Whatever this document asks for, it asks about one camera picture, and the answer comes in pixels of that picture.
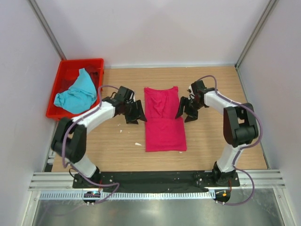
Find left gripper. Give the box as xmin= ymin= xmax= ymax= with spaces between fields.
xmin=123 ymin=100 xmax=147 ymax=125

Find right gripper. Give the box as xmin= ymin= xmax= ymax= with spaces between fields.
xmin=175 ymin=97 xmax=204 ymax=123

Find pink t-shirt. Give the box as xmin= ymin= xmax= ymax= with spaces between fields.
xmin=144 ymin=86 xmax=187 ymax=152

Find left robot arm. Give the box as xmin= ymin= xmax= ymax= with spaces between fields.
xmin=51 ymin=86 xmax=147 ymax=188

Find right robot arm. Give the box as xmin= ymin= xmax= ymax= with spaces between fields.
xmin=176 ymin=80 xmax=259 ymax=186

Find turquoise t-shirt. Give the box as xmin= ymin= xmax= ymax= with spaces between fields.
xmin=54 ymin=68 xmax=97 ymax=114

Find red plastic bin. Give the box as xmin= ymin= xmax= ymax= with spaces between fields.
xmin=46 ymin=58 xmax=104 ymax=121

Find right round black connector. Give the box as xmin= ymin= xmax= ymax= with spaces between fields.
xmin=214 ymin=190 xmax=231 ymax=205

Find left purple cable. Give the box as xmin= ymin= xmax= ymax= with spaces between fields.
xmin=61 ymin=85 xmax=120 ymax=204

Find purple cable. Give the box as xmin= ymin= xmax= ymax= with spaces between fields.
xmin=61 ymin=85 xmax=120 ymax=204
xmin=197 ymin=75 xmax=264 ymax=206

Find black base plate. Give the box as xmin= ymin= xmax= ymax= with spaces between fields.
xmin=72 ymin=169 xmax=240 ymax=193

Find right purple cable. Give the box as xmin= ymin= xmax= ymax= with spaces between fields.
xmin=197 ymin=75 xmax=264 ymax=206

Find aluminium front rail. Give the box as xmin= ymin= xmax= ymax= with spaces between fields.
xmin=29 ymin=169 xmax=285 ymax=193

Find white slotted cable duct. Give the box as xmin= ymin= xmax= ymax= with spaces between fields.
xmin=40 ymin=190 xmax=215 ymax=201

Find right aluminium corner post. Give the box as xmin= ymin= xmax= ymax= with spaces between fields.
xmin=235 ymin=0 xmax=278 ymax=70

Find aluminium corner post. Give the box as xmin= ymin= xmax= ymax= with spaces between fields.
xmin=235 ymin=0 xmax=278 ymax=70
xmin=27 ymin=0 xmax=67 ymax=60

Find left aluminium corner post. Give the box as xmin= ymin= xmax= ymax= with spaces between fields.
xmin=27 ymin=0 xmax=67 ymax=60

